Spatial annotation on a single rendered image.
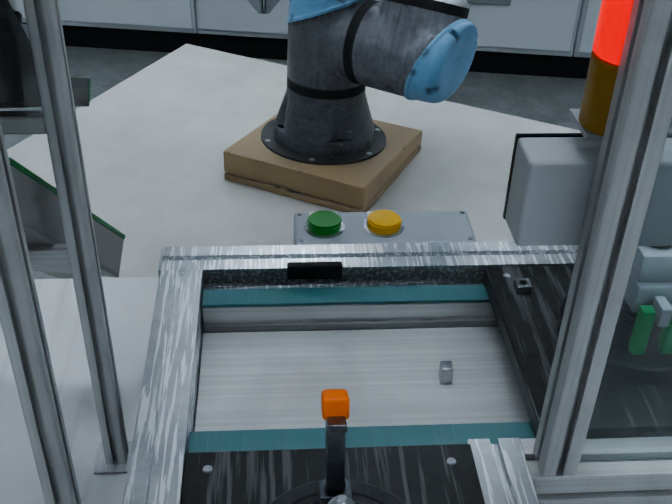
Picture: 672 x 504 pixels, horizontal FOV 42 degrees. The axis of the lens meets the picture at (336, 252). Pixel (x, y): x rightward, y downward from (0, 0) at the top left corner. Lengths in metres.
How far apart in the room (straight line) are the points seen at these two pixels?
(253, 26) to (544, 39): 1.22
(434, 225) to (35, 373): 0.58
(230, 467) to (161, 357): 0.16
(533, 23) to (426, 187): 2.56
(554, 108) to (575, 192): 3.05
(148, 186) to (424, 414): 0.62
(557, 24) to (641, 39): 3.29
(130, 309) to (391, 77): 0.45
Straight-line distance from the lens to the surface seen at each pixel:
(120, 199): 1.30
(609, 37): 0.59
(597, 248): 0.63
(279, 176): 1.27
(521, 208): 0.63
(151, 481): 0.77
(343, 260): 0.98
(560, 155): 0.63
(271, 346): 0.93
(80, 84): 0.79
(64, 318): 1.09
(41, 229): 0.74
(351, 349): 0.93
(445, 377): 0.90
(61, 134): 0.70
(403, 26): 1.18
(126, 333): 1.06
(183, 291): 0.94
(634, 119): 0.58
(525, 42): 3.86
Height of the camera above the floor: 1.53
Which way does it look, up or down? 35 degrees down
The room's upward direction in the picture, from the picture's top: 2 degrees clockwise
